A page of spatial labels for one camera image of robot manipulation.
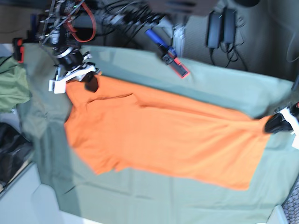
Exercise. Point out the orange T-shirt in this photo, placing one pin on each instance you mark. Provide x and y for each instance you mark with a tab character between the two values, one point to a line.
125	125

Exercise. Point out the olive green garment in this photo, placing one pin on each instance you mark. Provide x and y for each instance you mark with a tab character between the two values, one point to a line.
14	88

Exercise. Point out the black power strip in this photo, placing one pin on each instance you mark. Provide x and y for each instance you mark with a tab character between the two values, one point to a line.
131	18

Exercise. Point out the black power adapter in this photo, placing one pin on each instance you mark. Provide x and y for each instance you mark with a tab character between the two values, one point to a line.
213	35
229	25

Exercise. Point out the black plastic bag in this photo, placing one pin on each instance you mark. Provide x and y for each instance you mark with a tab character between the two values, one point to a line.
15	149

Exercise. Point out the green table cloth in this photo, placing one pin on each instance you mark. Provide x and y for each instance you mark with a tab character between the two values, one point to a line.
136	197

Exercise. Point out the grey patterned chair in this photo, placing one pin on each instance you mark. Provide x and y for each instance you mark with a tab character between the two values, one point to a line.
291	205

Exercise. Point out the robot arm at right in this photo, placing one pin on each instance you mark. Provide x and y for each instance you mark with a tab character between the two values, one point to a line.
59	34

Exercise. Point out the blue clamp at left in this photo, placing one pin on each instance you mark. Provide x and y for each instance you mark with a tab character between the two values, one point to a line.
34	35

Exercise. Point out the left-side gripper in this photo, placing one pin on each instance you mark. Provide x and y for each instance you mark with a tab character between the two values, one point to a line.
286	119

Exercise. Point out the aluminium frame post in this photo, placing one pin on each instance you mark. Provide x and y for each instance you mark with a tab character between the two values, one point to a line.
178	38

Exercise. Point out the black power adapter left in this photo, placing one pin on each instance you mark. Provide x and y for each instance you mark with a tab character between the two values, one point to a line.
213	35

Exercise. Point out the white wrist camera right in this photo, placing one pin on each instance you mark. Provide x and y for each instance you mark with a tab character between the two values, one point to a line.
57	87

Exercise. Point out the black power adapter right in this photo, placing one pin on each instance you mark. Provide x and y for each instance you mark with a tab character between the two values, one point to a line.
229	25

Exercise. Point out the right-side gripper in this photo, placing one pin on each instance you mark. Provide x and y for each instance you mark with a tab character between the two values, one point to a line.
76	66

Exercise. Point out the blue orange bar clamp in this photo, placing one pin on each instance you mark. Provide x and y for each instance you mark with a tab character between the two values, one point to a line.
169	55

